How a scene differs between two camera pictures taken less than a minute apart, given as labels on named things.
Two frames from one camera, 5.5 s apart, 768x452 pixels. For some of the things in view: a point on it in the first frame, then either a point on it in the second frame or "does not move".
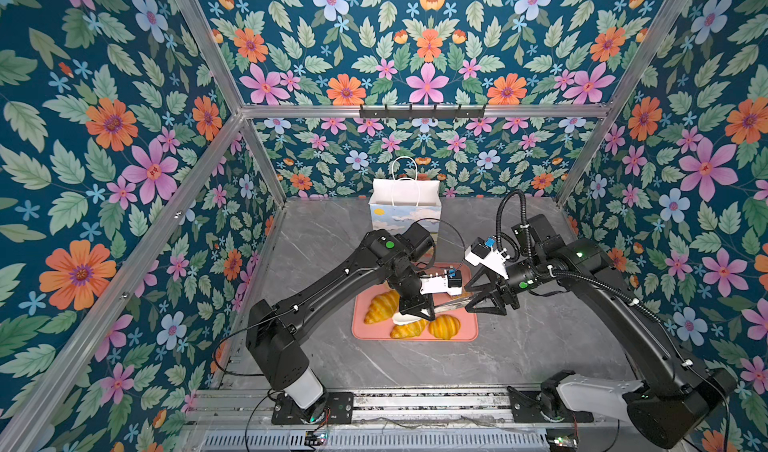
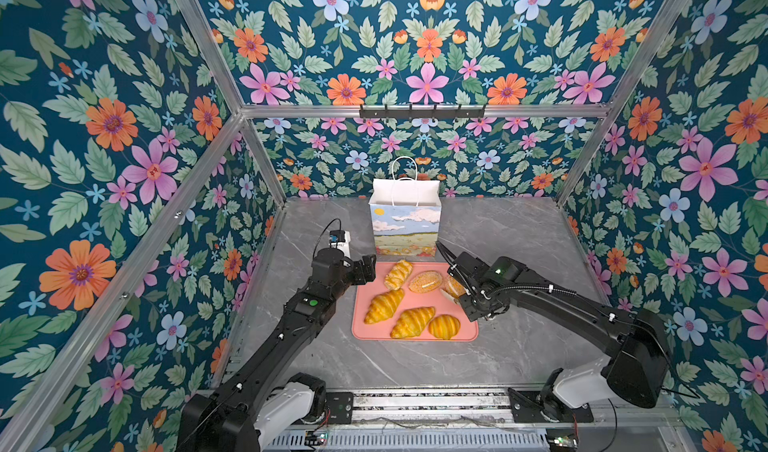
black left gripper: x=419 y=304 -> x=369 y=266
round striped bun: x=444 y=326 does not move
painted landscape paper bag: x=396 y=203 does not move
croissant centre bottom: x=408 y=330 does not move
